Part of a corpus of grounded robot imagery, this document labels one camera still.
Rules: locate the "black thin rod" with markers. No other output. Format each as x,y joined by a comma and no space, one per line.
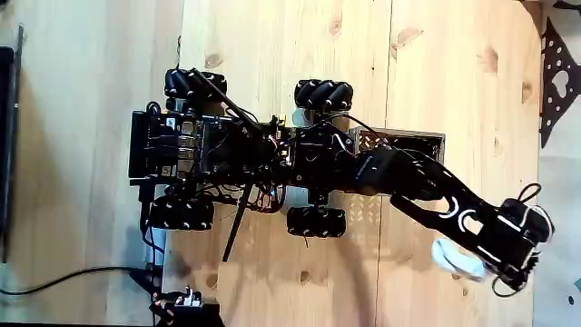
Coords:
227,102
236,227

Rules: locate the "black flat panel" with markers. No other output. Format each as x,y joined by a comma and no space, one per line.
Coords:
6,136

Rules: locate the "black mecanum wheel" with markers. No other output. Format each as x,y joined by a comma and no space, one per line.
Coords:
181,213
195,84
316,222
323,94

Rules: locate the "white sock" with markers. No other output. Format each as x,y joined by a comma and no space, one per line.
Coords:
456,259

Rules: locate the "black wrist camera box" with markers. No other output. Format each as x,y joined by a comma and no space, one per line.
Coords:
533,220

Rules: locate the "black perforated metal bracket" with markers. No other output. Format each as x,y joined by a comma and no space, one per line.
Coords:
551,109

